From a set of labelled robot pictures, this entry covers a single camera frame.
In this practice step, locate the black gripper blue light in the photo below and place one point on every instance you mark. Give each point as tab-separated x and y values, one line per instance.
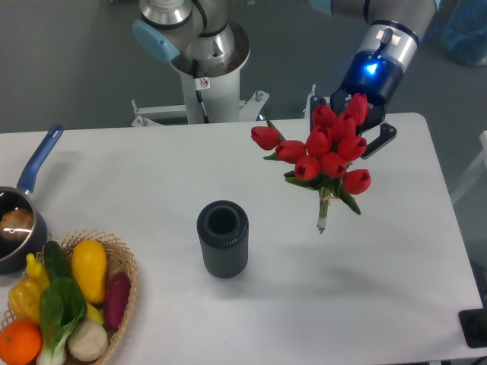
378	80

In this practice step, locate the red tulip bouquet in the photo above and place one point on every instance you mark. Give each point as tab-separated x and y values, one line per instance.
322	163

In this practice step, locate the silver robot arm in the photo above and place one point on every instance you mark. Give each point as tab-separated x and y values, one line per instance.
395	31

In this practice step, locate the blue translucent container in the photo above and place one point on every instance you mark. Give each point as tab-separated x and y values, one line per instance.
464	34

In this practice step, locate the dark grey ribbed vase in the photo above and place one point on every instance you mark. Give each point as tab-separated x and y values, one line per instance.
223	230

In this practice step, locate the black device at edge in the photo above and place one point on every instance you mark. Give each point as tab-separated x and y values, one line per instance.
473	324

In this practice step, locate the woven wicker basket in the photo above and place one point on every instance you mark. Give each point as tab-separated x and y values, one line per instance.
119	258

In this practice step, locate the purple sweet potato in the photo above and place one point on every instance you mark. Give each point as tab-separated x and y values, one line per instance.
116	298

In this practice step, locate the dark green cucumber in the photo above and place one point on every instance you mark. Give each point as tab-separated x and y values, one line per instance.
55	261

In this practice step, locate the green bok choy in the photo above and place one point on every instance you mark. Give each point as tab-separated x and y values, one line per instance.
62	306

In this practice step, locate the small yellow pepper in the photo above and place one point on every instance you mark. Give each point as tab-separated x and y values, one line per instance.
37	271

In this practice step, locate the brown bread roll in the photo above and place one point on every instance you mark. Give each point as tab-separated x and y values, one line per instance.
17	224

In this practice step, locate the yellow bell pepper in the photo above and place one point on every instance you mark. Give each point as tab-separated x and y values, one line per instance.
24	300

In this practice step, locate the orange fruit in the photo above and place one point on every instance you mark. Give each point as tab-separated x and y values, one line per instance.
20	342

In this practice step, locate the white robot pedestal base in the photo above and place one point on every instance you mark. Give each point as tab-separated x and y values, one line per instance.
208	50

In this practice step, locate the blue handled saucepan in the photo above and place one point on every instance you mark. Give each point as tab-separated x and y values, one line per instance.
13	253

